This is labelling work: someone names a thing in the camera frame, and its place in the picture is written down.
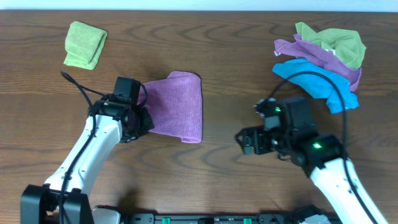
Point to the folded light green cloth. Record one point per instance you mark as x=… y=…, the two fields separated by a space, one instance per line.
x=84 y=45

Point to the purple microfiber cloth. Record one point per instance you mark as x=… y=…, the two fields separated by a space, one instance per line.
x=176 y=106

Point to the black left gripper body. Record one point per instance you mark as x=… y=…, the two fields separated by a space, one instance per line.
x=146 y=121

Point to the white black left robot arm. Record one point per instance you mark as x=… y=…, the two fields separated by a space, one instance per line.
x=67 y=190

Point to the crumpled purple cloth in pile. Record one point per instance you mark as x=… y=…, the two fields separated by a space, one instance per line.
x=320 y=57

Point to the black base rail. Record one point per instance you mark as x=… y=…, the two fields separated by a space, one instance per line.
x=308 y=214

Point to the crumpled green cloth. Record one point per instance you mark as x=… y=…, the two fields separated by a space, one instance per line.
x=346 y=44

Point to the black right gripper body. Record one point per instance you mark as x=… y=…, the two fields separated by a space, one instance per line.
x=267 y=142

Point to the crumpled blue cloth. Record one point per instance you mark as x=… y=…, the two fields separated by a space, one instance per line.
x=318 y=87

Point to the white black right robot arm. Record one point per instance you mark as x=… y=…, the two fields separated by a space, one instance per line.
x=325 y=163

